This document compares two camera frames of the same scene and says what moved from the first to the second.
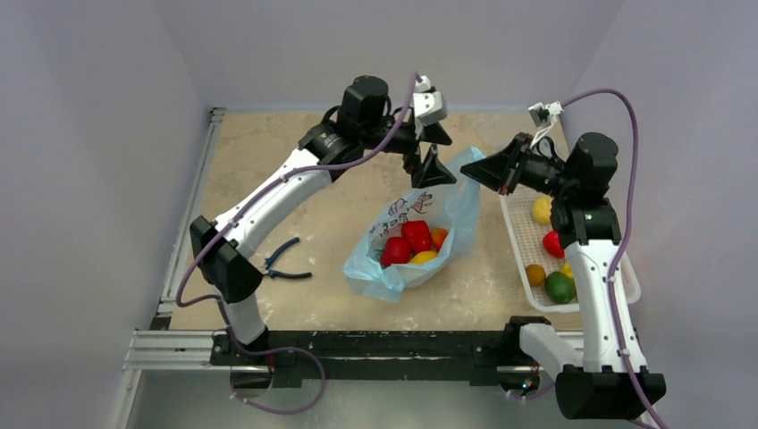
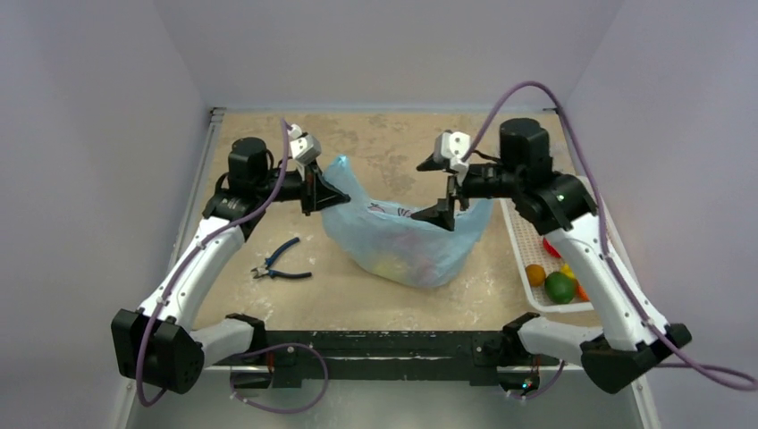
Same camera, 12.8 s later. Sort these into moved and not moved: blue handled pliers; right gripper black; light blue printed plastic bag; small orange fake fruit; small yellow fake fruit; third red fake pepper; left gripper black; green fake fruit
Moved: left gripper black; light blue printed plastic bag; right gripper black
Not moved: small yellow fake fruit; green fake fruit; small orange fake fruit; third red fake pepper; blue handled pliers
